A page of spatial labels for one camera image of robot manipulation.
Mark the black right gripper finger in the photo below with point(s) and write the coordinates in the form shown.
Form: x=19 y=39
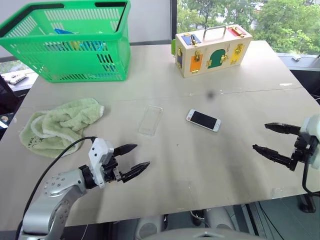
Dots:
x=282 y=127
x=272 y=155

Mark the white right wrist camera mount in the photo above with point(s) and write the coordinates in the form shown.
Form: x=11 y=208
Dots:
x=311 y=125

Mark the clear phone case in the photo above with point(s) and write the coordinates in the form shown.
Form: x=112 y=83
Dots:
x=150 y=121

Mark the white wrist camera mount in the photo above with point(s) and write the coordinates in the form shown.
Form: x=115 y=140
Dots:
x=311 y=125
x=96 y=160

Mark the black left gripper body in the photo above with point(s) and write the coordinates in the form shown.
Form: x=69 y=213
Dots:
x=110 y=168

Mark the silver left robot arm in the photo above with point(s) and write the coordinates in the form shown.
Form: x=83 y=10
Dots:
x=50 y=212

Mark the green plastic shopping basket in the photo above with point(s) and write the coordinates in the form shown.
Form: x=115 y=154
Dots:
x=75 y=62

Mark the grey rounded shape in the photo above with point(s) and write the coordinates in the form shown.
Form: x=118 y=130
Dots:
x=220 y=218
x=150 y=227

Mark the blue flat packet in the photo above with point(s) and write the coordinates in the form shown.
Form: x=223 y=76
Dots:
x=63 y=31

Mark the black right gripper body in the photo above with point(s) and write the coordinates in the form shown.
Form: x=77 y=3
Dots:
x=303 y=147

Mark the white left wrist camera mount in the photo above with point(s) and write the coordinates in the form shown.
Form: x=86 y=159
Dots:
x=96 y=160

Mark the light green towel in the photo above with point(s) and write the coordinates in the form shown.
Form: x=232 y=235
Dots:
x=62 y=120

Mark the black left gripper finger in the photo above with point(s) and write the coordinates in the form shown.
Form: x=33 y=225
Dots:
x=126 y=148
x=137 y=170

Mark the small grey window latch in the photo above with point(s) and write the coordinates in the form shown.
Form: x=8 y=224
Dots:
x=296 y=58

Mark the small toy vehicle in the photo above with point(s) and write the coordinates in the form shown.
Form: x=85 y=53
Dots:
x=16 y=78

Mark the black chair back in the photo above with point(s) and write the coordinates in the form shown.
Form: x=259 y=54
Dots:
x=7 y=97

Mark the dark window frame post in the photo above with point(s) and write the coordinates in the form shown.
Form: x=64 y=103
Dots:
x=174 y=20

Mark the white smartphone with red sticker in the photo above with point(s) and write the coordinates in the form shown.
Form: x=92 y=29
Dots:
x=203 y=119

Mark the wooden lock box with latches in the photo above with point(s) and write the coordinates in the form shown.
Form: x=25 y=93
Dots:
x=240 y=40

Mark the black table leg foot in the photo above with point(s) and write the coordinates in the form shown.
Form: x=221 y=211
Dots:
x=307 y=203

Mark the green plastic piece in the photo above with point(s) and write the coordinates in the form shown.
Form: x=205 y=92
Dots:
x=173 y=47

